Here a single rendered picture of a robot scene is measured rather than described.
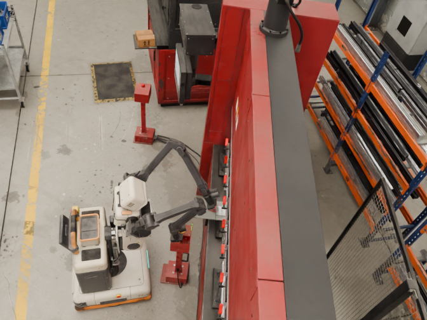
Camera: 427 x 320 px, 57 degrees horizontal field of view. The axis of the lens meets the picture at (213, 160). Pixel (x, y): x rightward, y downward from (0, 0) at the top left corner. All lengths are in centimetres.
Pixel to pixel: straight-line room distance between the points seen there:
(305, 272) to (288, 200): 33
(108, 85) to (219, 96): 269
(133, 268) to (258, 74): 217
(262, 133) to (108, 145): 326
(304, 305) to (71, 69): 525
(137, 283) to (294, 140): 219
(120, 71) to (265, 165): 448
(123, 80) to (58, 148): 150
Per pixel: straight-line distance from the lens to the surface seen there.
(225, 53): 315
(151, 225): 277
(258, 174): 177
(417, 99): 420
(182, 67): 347
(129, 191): 279
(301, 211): 170
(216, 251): 315
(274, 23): 266
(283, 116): 208
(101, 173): 470
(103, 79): 593
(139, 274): 369
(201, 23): 342
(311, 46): 317
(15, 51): 610
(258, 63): 241
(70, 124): 530
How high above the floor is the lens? 363
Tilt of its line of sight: 48 degrees down
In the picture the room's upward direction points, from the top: 10 degrees clockwise
